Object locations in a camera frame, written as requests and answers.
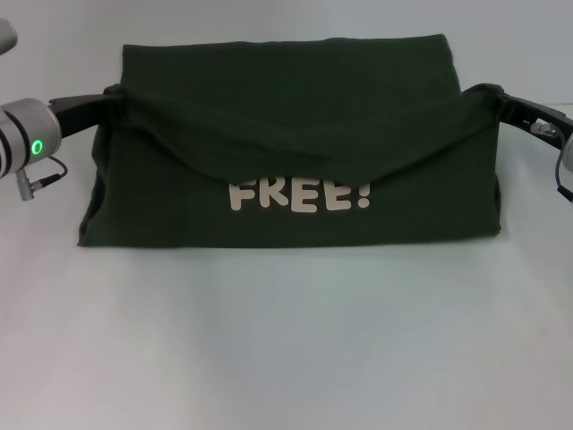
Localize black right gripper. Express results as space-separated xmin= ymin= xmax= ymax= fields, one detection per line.
xmin=485 ymin=82 xmax=573 ymax=149

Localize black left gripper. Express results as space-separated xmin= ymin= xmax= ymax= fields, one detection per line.
xmin=47 ymin=83 xmax=131 ymax=141

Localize dark green shirt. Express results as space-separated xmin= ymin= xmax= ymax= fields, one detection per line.
xmin=76 ymin=34 xmax=505 ymax=250

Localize silver right gripper cable connector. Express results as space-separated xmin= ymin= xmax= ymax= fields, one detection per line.
xmin=530 ymin=118 xmax=557 ymax=139

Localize silver gripper cable connector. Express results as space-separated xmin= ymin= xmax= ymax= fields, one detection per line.
xmin=14 ymin=168 xmax=51 ymax=203
xmin=530 ymin=118 xmax=557 ymax=139

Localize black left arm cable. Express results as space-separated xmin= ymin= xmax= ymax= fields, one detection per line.
xmin=47 ymin=155 xmax=69 ymax=184

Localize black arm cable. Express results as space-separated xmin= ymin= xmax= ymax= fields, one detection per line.
xmin=47 ymin=155 xmax=69 ymax=184
xmin=553 ymin=150 xmax=573 ymax=199

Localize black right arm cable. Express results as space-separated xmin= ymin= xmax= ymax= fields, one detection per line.
xmin=553 ymin=150 xmax=573 ymax=199

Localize silver left gripper cable connector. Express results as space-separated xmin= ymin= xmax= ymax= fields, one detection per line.
xmin=14 ymin=168 xmax=51 ymax=203

